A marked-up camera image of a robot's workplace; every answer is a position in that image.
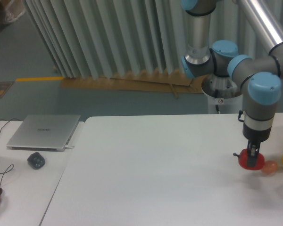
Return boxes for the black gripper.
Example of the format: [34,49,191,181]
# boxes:
[242,126,271,168]

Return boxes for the red bell pepper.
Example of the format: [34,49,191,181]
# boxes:
[233,149,265,170]

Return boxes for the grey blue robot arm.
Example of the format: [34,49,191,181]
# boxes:
[181,0,283,170]

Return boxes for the brown egg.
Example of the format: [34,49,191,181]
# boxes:
[261,161,278,175]

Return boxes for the flat brown cardboard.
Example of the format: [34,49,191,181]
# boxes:
[60,69,206,98]

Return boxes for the grey folding screen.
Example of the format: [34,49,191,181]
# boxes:
[23,0,283,81]

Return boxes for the silver closed laptop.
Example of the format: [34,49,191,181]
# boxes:
[7,114,80,151]

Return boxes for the black earbuds case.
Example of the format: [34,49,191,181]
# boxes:
[27,152,45,170]

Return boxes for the black mouse cable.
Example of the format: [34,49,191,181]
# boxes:
[0,163,15,189]

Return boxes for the black cable behind laptop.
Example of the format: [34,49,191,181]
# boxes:
[0,118,23,157]

